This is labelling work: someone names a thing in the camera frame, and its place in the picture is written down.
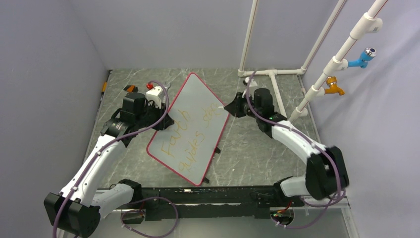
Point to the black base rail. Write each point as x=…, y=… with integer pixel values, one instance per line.
x=257, y=201

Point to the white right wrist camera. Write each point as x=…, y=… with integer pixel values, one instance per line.
x=249, y=84

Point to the silver wrench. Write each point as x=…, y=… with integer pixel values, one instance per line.
x=167, y=85

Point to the orange faucet valve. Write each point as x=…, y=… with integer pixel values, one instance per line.
x=331, y=82

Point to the white PVC pipe frame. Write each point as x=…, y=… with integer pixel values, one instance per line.
x=292, y=21

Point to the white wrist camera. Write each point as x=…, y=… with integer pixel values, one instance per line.
x=249, y=84
x=155, y=94

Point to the orange black tool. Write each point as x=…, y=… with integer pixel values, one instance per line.
x=131, y=89

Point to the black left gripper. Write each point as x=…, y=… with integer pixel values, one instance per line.
x=160, y=112

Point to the red-framed whiteboard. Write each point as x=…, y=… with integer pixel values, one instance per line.
x=187, y=147

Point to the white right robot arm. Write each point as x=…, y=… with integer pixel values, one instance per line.
x=325, y=172

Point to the blue faucet valve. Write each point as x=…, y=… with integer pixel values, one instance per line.
x=365, y=57

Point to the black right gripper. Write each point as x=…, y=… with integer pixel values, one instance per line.
x=235, y=107

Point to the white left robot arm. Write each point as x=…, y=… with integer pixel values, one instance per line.
x=77, y=209

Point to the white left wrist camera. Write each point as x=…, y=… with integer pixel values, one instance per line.
x=155, y=94

